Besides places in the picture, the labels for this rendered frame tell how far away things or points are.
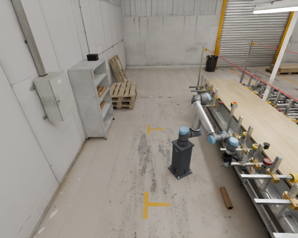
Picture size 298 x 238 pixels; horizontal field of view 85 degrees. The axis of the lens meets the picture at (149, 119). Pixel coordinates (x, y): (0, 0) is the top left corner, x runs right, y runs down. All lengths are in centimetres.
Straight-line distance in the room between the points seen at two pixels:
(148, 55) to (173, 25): 187
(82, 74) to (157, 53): 657
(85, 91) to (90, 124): 73
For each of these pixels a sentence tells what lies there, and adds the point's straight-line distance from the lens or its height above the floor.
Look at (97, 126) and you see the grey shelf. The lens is 360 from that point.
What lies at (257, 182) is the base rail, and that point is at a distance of 224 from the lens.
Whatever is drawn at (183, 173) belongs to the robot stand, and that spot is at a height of 5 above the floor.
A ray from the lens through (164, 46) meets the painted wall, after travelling 927.
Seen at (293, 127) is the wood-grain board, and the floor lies 90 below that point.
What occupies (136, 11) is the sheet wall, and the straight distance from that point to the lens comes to 923.
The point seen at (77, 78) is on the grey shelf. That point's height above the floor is 140.
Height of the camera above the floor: 224
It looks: 31 degrees down
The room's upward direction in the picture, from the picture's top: 2 degrees counter-clockwise
